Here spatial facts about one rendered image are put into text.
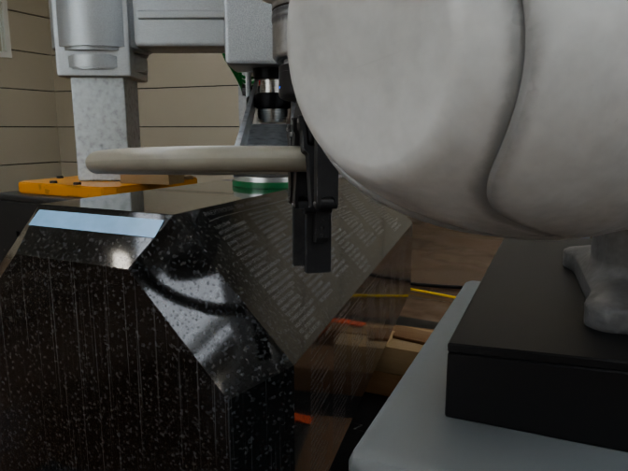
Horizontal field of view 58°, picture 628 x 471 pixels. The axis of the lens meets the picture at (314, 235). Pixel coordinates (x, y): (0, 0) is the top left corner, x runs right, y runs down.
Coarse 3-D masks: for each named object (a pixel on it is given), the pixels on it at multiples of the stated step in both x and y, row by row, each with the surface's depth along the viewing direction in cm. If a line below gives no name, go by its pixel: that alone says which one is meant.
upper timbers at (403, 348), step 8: (416, 328) 221; (392, 344) 205; (400, 344) 205; (408, 344) 205; (416, 344) 205; (384, 352) 204; (392, 352) 202; (400, 352) 201; (408, 352) 199; (416, 352) 198; (384, 360) 204; (392, 360) 203; (400, 360) 201; (408, 360) 200; (376, 368) 206; (384, 368) 205; (392, 368) 203; (400, 368) 202
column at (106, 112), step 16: (80, 80) 203; (96, 80) 203; (112, 80) 203; (128, 80) 209; (80, 96) 204; (96, 96) 204; (112, 96) 204; (128, 96) 209; (80, 112) 205; (96, 112) 205; (112, 112) 206; (128, 112) 209; (80, 128) 206; (96, 128) 206; (112, 128) 207; (128, 128) 208; (80, 144) 207; (96, 144) 207; (112, 144) 208; (128, 144) 208; (80, 160) 208; (80, 176) 209; (96, 176) 209; (112, 176) 210
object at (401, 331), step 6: (396, 330) 216; (402, 330) 216; (408, 330) 216; (414, 330) 216; (420, 330) 216; (390, 336) 208; (396, 336) 210; (402, 336) 209; (408, 336) 209; (414, 336) 209; (420, 336) 209; (426, 336) 209; (414, 342) 206; (420, 342) 205
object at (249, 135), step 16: (256, 80) 167; (240, 128) 123; (256, 128) 138; (272, 128) 138; (240, 144) 113; (256, 144) 127; (272, 144) 127; (240, 176) 110; (256, 176) 110; (272, 176) 110
